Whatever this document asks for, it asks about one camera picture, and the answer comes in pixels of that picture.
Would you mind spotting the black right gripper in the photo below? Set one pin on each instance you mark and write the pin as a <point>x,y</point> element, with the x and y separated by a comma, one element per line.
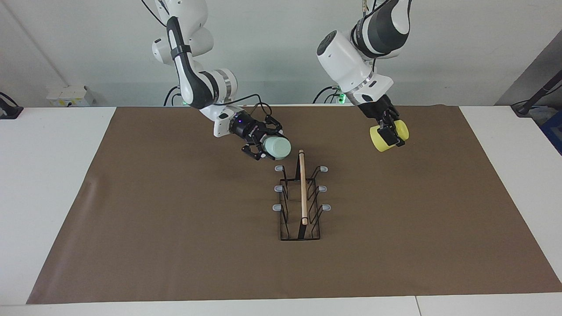
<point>245,126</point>

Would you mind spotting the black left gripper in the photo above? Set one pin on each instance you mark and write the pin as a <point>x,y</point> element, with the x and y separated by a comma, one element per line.
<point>375,107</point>

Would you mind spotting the yellow plastic cup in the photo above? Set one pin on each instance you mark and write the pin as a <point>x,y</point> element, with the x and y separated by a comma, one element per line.
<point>388,140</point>

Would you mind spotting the pale green plastic cup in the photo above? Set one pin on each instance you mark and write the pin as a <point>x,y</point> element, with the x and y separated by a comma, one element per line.
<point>277,148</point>

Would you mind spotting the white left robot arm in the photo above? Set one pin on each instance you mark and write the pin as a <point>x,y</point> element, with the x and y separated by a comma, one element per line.
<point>351,57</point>

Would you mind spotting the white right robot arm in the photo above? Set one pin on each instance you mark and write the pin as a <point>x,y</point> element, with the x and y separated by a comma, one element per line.
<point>193,79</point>

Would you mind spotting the brown paper table mat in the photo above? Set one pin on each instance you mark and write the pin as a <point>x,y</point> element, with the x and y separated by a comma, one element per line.
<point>219,263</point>

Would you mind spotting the black stand pole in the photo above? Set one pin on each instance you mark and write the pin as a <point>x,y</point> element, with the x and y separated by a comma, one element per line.
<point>538,94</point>

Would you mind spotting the blue box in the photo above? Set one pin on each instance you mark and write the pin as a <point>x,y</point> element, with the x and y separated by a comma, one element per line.
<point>554,134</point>

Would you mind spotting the white power strip box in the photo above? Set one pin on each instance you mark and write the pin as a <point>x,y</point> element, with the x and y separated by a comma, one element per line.
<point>70,95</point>

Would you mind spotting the black clamp mount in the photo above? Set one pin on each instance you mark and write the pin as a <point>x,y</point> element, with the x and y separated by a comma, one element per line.
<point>9,109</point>

